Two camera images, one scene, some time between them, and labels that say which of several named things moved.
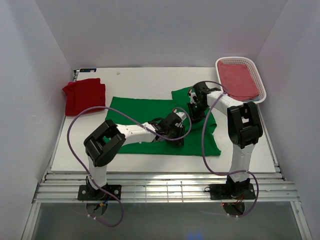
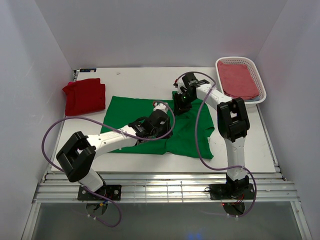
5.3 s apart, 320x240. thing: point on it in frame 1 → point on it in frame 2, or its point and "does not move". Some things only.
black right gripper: [195, 118] → [179, 108]
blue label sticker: [87, 70] does not move
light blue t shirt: [253, 99] does not move
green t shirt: [200, 134] does not move
